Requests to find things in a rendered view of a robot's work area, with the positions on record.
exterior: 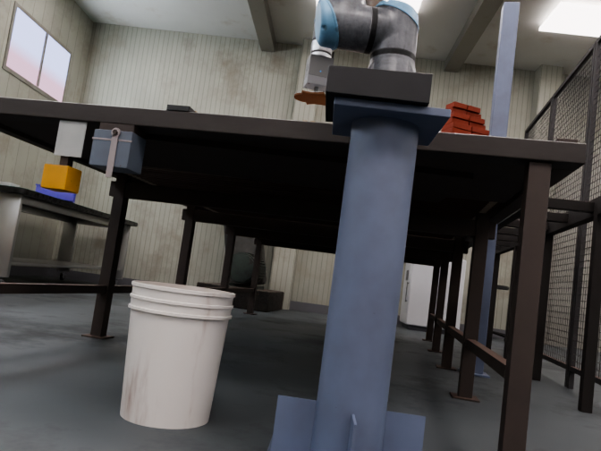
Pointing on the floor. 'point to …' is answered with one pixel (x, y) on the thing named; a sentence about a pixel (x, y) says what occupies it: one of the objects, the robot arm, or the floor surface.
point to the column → (364, 288)
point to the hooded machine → (416, 286)
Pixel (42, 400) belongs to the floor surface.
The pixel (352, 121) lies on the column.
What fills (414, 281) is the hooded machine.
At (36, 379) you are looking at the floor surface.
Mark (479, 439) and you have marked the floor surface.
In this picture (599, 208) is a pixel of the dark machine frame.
